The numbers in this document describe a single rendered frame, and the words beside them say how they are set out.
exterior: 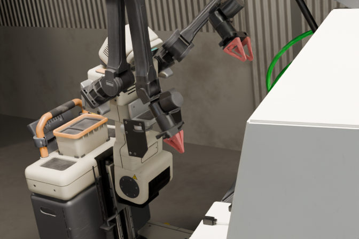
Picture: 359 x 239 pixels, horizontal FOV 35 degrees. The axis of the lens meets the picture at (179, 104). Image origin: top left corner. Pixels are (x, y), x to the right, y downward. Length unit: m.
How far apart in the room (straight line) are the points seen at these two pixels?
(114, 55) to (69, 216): 0.81
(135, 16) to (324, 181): 1.25
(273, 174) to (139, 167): 1.62
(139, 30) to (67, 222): 0.99
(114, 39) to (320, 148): 1.33
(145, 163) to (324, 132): 1.71
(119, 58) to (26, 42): 3.35
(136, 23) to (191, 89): 2.43
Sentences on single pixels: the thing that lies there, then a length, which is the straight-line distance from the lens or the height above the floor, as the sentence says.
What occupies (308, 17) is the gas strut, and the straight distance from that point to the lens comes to 1.47.
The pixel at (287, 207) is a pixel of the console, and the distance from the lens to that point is 0.83.
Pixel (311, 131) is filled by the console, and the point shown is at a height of 1.54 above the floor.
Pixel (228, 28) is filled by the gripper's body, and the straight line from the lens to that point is 1.95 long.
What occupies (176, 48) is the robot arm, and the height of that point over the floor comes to 1.25.
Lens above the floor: 1.85
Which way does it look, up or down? 20 degrees down
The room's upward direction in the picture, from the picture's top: 7 degrees counter-clockwise
